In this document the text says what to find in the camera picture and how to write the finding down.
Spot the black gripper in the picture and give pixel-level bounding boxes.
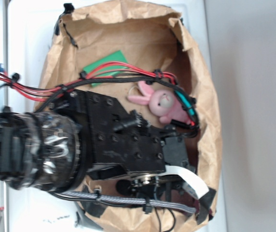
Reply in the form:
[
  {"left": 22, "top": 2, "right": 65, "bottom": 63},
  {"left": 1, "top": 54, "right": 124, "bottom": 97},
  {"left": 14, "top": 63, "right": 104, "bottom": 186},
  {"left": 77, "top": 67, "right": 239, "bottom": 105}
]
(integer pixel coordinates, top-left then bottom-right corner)
[{"left": 89, "top": 111, "right": 194, "bottom": 186}]

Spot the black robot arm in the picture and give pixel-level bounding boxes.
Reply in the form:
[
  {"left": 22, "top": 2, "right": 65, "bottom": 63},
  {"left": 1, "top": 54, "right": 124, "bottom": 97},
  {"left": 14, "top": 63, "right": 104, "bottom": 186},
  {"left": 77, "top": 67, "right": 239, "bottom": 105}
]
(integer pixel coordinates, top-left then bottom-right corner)
[{"left": 0, "top": 90, "right": 194, "bottom": 193}]

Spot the pink plush bunny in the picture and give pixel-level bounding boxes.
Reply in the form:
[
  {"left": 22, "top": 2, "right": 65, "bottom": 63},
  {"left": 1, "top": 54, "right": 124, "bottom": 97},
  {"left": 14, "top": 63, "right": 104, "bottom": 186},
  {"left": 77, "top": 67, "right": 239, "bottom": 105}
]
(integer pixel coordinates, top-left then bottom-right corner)
[{"left": 127, "top": 81, "right": 191, "bottom": 125}]

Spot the green rectangular block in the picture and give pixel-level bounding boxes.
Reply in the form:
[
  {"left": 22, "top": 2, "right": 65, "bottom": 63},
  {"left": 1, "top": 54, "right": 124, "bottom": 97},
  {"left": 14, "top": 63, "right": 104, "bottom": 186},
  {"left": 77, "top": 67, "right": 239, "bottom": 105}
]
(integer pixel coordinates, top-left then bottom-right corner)
[{"left": 80, "top": 50, "right": 129, "bottom": 80}]

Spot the brown paper bag liner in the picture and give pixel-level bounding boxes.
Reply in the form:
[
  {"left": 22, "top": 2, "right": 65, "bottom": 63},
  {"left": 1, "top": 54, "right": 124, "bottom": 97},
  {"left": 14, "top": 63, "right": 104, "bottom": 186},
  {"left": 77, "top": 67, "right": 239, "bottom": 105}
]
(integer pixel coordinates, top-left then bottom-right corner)
[{"left": 40, "top": 0, "right": 222, "bottom": 232}]

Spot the grey braided cable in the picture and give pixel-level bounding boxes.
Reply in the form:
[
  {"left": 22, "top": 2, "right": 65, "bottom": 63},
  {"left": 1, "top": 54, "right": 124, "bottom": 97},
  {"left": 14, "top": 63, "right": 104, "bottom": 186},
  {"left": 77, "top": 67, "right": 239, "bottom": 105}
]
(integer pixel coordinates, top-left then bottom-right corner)
[{"left": 53, "top": 188, "right": 197, "bottom": 214}]

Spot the white flat ribbon cable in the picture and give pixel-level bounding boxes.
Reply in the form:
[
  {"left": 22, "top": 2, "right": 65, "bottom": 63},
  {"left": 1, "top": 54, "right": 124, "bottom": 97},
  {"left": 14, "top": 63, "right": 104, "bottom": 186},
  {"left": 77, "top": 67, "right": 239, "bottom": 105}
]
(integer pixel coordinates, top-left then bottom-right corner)
[{"left": 164, "top": 165, "right": 210, "bottom": 200}]

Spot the red and black wire bundle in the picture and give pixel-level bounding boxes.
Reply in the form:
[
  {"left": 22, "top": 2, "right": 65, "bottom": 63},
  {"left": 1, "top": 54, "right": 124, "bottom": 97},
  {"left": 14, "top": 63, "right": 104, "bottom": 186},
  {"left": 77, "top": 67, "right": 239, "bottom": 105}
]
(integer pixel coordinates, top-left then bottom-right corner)
[{"left": 0, "top": 61, "right": 199, "bottom": 138}]

